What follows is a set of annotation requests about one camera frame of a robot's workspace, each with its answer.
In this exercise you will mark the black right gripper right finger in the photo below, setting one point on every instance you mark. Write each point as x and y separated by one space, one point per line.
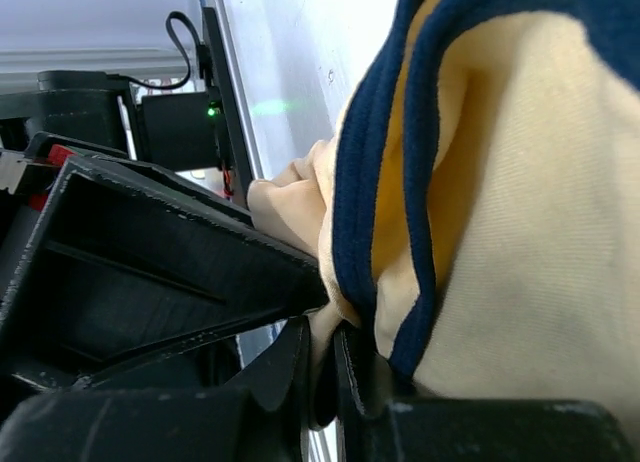
363 386

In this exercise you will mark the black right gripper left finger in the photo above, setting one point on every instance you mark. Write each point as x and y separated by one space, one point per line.
273 422

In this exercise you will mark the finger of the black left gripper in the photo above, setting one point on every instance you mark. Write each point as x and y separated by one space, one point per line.
126 259

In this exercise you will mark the beige underwear with navy trim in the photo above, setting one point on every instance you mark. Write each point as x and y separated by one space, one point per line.
477 211

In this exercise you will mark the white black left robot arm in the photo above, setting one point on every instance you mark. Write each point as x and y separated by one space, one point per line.
74 114

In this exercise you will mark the aluminium frame rail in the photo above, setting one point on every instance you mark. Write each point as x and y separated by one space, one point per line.
139 63

